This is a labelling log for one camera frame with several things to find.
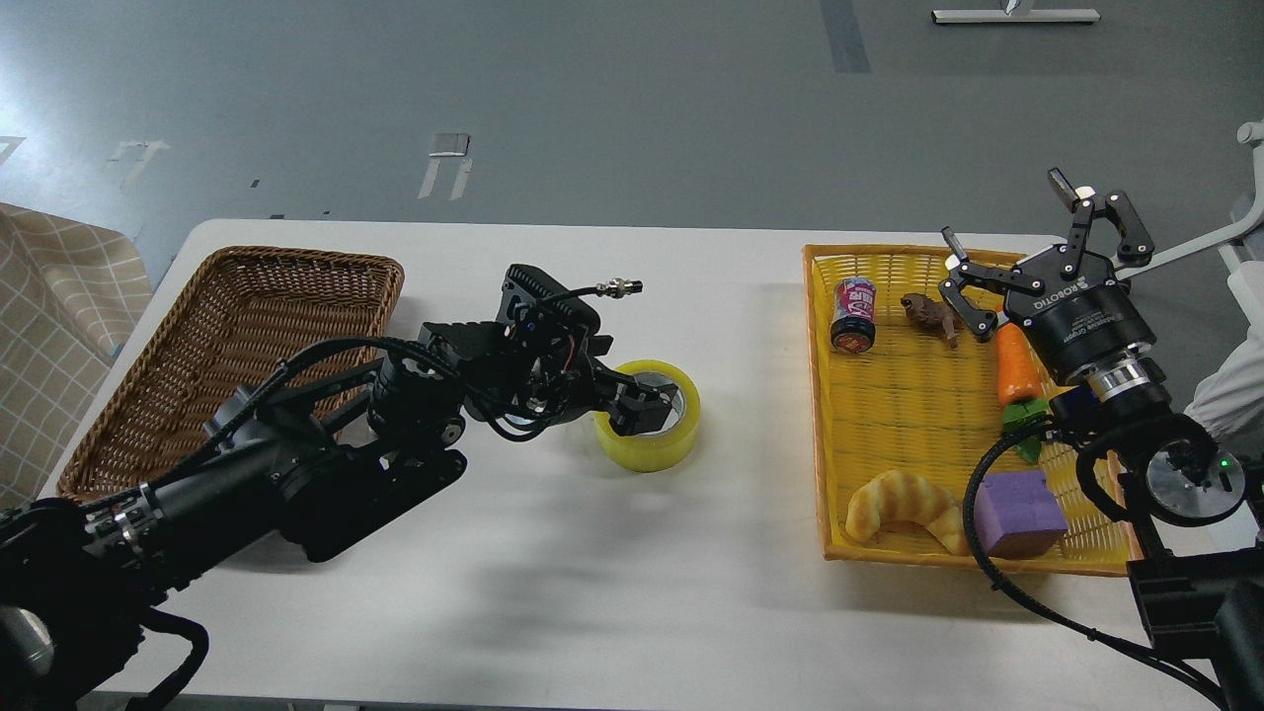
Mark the purple foam cube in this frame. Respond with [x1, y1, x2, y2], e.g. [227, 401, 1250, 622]
[975, 469, 1068, 559]

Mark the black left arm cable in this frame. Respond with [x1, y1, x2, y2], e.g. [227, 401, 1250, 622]
[276, 278, 645, 440]

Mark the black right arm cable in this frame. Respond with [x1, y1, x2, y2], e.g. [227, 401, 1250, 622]
[962, 420, 1230, 707]

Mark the toy orange carrot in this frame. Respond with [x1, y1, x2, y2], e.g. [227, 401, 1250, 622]
[994, 323, 1049, 434]

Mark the brown toy animal figure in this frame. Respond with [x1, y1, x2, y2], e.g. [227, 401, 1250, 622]
[899, 292, 964, 350]

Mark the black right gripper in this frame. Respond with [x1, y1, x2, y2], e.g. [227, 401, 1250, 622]
[938, 168, 1158, 388]

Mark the yellow tape roll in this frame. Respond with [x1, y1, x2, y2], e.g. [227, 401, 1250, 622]
[594, 359, 703, 473]

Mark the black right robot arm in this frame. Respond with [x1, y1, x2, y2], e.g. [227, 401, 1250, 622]
[939, 168, 1263, 710]

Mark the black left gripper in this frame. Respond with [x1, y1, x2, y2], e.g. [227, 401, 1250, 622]
[494, 337, 680, 436]

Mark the white bar stand base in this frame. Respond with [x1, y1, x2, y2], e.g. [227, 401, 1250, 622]
[930, 6, 1101, 27]

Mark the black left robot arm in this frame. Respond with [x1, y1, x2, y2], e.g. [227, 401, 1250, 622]
[1, 263, 689, 710]

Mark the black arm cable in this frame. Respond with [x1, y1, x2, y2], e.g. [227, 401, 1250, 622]
[962, 420, 1230, 707]
[276, 278, 645, 440]

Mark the brown wicker basket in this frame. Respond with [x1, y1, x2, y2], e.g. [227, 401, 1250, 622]
[56, 245, 404, 504]

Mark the white office chair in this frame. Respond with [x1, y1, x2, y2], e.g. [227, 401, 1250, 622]
[1117, 119, 1263, 280]

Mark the yellow plastic basket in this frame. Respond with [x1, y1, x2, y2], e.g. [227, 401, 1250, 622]
[801, 244, 1146, 578]

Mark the toy croissant bread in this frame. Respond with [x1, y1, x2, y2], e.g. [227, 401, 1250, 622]
[844, 471, 968, 555]

